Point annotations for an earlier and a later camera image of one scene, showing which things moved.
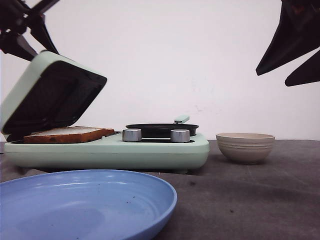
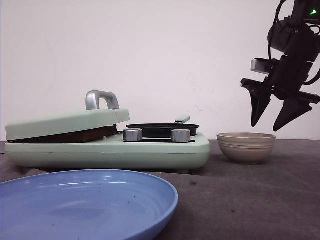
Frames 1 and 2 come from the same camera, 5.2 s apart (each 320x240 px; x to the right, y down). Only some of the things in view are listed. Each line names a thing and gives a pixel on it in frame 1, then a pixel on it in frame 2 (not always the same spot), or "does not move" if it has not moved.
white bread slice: x=68 y=134 does not move
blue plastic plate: x=86 y=204 does not move
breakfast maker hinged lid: x=50 y=91 to x=91 y=117
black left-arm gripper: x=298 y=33 to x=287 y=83
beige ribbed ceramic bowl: x=245 y=148 does not move
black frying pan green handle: x=163 y=130 does not move
